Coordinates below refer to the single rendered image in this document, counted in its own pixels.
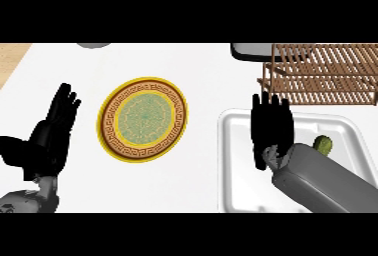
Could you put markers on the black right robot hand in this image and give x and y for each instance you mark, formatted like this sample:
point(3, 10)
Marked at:
point(271, 124)

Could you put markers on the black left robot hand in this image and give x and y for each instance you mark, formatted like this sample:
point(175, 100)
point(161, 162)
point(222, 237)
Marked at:
point(55, 127)

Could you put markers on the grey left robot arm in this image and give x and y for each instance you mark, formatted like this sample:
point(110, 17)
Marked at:
point(33, 196)

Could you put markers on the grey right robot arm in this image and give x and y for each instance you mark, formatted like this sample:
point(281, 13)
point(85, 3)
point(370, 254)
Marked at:
point(325, 183)

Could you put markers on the yellow-green lemon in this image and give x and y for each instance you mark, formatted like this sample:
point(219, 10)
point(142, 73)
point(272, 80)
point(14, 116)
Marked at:
point(324, 144)

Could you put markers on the white plastic tray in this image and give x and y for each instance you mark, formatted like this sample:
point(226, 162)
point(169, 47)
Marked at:
point(241, 173)

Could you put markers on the wooden tiered shelf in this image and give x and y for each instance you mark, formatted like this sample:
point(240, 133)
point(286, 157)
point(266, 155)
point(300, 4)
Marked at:
point(325, 75)

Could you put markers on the yellow patterned round plate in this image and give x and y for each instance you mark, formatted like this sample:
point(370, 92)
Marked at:
point(144, 119)

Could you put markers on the pale wooden board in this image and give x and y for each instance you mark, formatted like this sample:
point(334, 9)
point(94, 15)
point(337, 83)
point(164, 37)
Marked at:
point(11, 60)

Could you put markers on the black-rimmed grey appliance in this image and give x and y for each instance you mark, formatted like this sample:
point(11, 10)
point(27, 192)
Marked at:
point(252, 50)

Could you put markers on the grey round object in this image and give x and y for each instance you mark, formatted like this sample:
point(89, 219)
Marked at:
point(94, 45)

